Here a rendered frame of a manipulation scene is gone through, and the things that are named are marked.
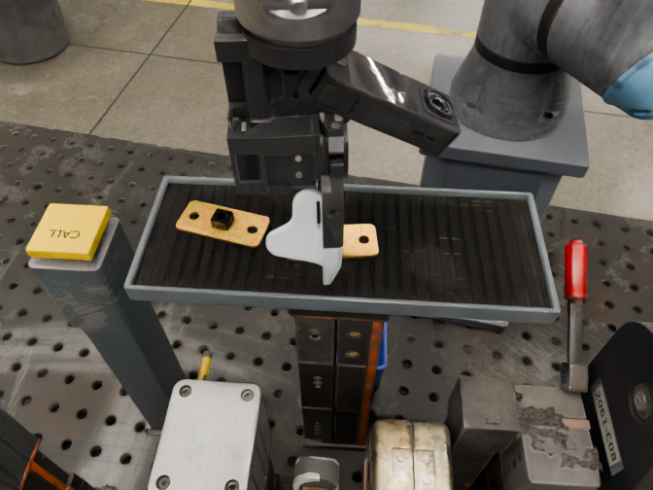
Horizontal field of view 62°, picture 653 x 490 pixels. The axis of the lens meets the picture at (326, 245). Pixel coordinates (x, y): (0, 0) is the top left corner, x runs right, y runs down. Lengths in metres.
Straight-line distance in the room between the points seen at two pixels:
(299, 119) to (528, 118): 0.40
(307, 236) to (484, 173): 0.38
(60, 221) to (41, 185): 0.80
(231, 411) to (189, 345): 0.52
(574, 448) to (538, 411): 0.04
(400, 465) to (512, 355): 0.55
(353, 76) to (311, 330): 0.29
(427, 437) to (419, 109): 0.28
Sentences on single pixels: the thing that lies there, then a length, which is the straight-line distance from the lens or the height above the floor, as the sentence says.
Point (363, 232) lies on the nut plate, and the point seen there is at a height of 1.16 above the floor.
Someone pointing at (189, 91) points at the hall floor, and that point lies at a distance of 2.75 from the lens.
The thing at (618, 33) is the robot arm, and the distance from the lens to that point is 0.58.
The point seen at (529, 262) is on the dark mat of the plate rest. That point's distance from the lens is 0.52.
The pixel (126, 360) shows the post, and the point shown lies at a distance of 0.72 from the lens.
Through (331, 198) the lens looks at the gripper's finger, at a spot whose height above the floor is 1.27.
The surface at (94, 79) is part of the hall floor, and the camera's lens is 2.98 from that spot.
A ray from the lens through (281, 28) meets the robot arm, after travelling 0.32.
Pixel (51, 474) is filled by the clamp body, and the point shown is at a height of 0.88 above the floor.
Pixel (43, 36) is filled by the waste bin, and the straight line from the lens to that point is 3.16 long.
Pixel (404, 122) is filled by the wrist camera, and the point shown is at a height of 1.31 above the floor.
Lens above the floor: 1.55
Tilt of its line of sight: 51 degrees down
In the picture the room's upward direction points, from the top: straight up
